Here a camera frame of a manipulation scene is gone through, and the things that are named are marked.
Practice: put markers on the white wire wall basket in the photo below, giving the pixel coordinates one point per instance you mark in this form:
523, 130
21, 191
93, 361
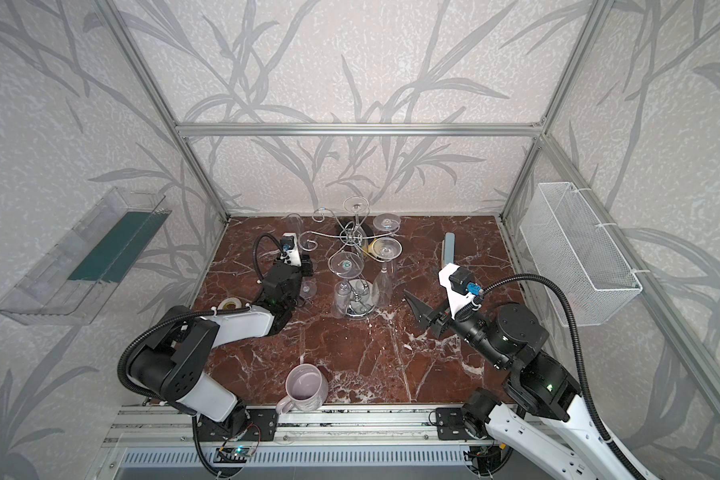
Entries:
573, 248

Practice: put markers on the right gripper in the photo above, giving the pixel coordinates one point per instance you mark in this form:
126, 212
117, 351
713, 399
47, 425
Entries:
442, 321

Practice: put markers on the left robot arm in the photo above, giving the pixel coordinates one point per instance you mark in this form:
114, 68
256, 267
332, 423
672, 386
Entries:
167, 361

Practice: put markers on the chrome wine glass rack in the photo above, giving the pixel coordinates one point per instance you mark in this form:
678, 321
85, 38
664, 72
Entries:
365, 262

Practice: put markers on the black yellow work glove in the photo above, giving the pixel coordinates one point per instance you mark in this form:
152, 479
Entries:
360, 237

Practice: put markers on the roll of tape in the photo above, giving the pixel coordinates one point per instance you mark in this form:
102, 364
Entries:
231, 303

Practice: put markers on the clear champagne flute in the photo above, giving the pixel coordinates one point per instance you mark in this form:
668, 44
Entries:
294, 223
386, 250
387, 223

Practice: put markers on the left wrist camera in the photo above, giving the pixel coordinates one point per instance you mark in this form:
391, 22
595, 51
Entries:
290, 250

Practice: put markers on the aluminium front rail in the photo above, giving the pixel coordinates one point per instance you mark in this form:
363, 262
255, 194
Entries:
332, 425

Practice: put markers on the lilac ceramic mug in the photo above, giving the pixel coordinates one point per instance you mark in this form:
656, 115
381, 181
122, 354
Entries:
306, 390

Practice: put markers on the clear wine glass front centre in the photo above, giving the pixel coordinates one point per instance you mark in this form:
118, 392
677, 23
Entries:
353, 296

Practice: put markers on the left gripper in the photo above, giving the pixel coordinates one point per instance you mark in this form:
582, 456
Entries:
297, 273

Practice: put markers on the clear acrylic wall shelf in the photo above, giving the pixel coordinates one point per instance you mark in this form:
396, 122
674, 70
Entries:
72, 282

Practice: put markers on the green circuit board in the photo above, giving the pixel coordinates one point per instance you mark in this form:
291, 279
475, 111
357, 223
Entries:
234, 455

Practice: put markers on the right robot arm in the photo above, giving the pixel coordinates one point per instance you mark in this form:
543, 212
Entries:
554, 422

